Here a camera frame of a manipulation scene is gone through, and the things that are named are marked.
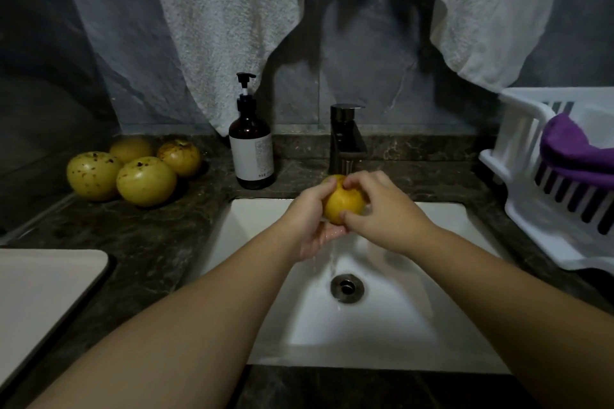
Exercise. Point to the purple cloth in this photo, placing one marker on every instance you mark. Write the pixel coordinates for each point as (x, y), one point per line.
(576, 153)

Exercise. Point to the white hanging towel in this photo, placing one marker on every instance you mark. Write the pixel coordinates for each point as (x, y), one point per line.
(221, 20)

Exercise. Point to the beige plastic tray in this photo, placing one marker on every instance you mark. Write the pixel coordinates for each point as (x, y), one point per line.
(38, 308)

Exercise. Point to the dark soap pump bottle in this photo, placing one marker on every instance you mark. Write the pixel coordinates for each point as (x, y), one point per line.
(251, 150)

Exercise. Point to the white plastic basket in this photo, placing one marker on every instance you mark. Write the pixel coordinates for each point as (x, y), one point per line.
(513, 150)

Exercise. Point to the black faucet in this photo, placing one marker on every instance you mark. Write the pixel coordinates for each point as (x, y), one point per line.
(345, 134)

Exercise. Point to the person's right forearm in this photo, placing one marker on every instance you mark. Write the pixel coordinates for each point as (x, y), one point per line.
(518, 318)

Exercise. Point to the white sink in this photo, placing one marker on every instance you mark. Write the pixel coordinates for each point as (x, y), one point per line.
(422, 327)

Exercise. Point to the metal sink drain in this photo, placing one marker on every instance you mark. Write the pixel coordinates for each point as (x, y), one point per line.
(346, 288)

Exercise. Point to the group of yellow apples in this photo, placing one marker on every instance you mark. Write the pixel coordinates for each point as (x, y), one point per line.
(146, 181)

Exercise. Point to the person's left forearm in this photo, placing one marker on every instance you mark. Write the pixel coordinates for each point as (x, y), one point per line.
(153, 342)

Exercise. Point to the person's right hand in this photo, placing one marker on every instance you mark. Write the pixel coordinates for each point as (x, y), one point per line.
(393, 217)

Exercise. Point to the person's left hand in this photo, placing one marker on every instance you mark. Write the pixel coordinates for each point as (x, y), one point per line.
(302, 222)

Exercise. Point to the spotted yellow apple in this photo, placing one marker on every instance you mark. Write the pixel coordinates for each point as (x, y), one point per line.
(343, 204)

